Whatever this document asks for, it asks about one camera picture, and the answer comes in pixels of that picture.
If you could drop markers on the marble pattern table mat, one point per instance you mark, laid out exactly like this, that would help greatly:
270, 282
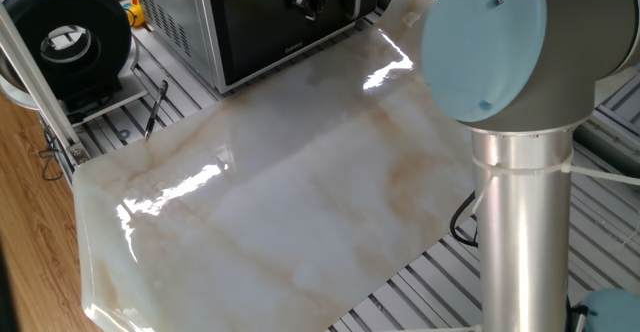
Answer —
280, 197

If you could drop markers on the silver microwave oven body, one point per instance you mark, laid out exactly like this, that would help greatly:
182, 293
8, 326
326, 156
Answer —
192, 2

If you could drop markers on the small metal washer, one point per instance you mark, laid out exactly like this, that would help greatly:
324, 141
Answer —
120, 134

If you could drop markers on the yellow rubber duck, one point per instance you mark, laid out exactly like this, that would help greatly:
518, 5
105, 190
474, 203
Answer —
137, 17

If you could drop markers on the white flat base board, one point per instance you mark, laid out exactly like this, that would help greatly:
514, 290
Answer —
125, 97

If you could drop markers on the white zip tie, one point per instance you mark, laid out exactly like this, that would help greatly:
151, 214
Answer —
520, 171

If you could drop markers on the aluminium frame post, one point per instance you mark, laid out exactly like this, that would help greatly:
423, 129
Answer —
35, 77

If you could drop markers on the black pen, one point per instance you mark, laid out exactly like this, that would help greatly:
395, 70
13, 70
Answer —
156, 107

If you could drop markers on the silver corner bracket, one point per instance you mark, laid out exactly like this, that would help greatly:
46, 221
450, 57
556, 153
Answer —
78, 154

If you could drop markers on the silver microwave oven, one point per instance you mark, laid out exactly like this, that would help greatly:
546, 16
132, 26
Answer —
260, 37

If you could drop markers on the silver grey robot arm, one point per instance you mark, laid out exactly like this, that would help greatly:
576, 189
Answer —
520, 247

